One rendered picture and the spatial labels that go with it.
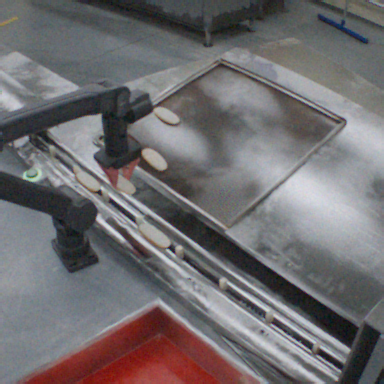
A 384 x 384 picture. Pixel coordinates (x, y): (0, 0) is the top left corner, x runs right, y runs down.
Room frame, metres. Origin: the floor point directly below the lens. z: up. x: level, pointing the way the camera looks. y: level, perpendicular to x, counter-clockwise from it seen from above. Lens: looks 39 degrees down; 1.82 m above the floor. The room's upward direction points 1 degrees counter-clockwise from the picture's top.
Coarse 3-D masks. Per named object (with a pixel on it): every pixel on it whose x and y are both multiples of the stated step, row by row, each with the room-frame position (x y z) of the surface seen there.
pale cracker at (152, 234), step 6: (138, 228) 1.06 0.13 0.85; (144, 228) 1.05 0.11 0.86; (150, 228) 1.05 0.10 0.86; (144, 234) 1.04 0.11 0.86; (150, 234) 1.03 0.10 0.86; (156, 234) 1.03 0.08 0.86; (162, 234) 1.03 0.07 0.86; (150, 240) 1.02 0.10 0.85; (156, 240) 1.01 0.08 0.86; (162, 240) 1.01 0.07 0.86; (168, 240) 1.01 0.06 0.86; (162, 246) 1.00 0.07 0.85
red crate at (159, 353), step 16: (160, 336) 0.75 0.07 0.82; (144, 352) 0.70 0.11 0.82; (160, 352) 0.70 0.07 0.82; (176, 352) 0.70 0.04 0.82; (112, 368) 0.65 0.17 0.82; (128, 368) 0.65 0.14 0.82; (144, 368) 0.66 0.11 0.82; (160, 368) 0.66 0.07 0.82; (176, 368) 0.66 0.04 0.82; (192, 368) 0.66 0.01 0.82
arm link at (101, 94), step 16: (96, 80) 1.15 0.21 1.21; (64, 96) 1.04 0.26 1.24; (80, 96) 1.05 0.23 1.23; (96, 96) 1.07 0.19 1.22; (112, 96) 1.10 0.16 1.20; (16, 112) 0.94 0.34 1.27; (32, 112) 0.95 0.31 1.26; (48, 112) 0.98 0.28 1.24; (64, 112) 1.01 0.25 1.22; (80, 112) 1.04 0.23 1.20; (96, 112) 1.06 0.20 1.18; (112, 112) 1.09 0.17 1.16; (0, 128) 0.88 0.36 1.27; (16, 128) 0.92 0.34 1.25; (32, 128) 0.95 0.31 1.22; (48, 128) 0.98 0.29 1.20; (0, 144) 0.85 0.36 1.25
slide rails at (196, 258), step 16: (48, 144) 1.44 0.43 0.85; (64, 160) 1.35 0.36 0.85; (112, 192) 1.20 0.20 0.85; (112, 208) 1.14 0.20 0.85; (128, 208) 1.14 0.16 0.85; (128, 224) 1.08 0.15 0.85; (176, 240) 1.02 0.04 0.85; (176, 256) 0.97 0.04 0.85; (192, 256) 0.97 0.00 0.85; (192, 272) 0.92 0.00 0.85; (240, 288) 0.86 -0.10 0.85; (240, 304) 0.81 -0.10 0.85; (256, 304) 0.81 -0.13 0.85; (288, 320) 0.76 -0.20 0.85; (288, 336) 0.71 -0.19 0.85; (304, 336) 0.71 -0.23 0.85; (304, 352) 0.66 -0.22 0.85; (336, 352) 0.65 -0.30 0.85; (336, 368) 0.60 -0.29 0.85
